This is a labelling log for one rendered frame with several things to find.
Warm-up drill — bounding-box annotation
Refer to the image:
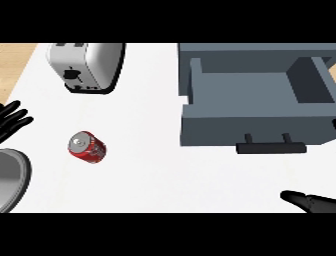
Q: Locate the grey open drawer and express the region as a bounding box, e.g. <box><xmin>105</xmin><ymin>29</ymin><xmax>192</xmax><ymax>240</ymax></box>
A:
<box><xmin>178</xmin><ymin>57</ymin><xmax>336</xmax><ymax>148</ymax></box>

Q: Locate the dark drawer handle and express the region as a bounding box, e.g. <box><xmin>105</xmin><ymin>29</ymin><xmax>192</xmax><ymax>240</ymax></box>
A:
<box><xmin>236</xmin><ymin>133</ymin><xmax>308</xmax><ymax>155</ymax></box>

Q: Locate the grey drawer cabinet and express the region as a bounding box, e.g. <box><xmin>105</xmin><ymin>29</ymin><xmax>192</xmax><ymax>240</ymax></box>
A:
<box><xmin>177</xmin><ymin>43</ymin><xmax>336</xmax><ymax>104</ymax></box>

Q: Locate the red soda can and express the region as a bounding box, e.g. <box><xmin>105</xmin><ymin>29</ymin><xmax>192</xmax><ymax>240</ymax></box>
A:
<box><xmin>66</xmin><ymin>130</ymin><xmax>109</xmax><ymax>165</ymax></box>

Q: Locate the silver toaster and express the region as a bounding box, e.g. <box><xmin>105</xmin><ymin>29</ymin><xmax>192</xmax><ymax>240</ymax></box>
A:
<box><xmin>45</xmin><ymin>43</ymin><xmax>127</xmax><ymax>95</ymax></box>

